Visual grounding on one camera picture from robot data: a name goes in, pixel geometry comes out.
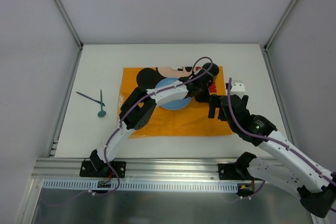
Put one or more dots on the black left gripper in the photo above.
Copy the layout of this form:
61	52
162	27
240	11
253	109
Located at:
200	94

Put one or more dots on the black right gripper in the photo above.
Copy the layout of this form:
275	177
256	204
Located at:
214	105

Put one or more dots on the orange cartoon cloth placemat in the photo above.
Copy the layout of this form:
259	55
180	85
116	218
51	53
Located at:
192	120

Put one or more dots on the dark green mug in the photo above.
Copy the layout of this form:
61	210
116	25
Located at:
212	70

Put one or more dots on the light blue plate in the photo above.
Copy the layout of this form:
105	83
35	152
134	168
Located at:
176	104

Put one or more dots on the teal plastic spoon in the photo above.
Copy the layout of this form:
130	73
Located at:
102	112

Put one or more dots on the gold fork green handle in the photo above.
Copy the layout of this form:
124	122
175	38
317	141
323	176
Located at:
85	96

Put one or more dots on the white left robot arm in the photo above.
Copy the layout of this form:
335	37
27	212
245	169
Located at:
138	108

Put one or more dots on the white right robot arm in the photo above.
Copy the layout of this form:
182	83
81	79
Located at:
306	180

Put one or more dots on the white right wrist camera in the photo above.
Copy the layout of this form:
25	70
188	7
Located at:
236	88

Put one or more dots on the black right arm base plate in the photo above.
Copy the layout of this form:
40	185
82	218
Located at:
233	171

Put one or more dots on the aluminium front rail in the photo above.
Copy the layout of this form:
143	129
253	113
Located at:
145	169

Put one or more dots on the right aluminium frame post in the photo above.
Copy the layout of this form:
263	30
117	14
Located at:
280	24

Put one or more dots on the aluminium frame post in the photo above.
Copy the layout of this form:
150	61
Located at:
69	23
280	24

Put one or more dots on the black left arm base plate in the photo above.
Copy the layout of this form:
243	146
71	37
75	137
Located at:
88	170

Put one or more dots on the white slotted cable duct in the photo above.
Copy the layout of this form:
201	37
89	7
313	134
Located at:
141	186

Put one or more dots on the left aluminium frame post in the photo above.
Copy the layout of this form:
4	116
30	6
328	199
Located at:
69	23

